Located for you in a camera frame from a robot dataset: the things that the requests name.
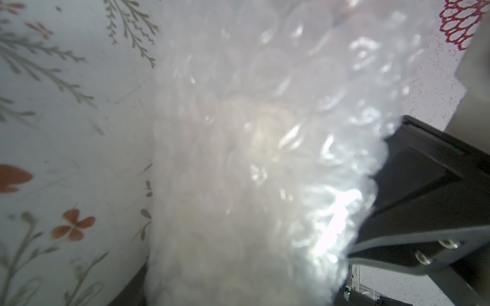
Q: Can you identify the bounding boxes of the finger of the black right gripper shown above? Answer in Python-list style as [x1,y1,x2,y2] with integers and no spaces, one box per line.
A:
[349,116,489,305]

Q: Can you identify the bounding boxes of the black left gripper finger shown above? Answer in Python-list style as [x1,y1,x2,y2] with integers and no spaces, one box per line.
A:
[108,263,148,306]

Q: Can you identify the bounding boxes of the clear bubble wrap sheet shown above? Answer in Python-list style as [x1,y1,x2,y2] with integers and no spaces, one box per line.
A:
[145,1,437,305]

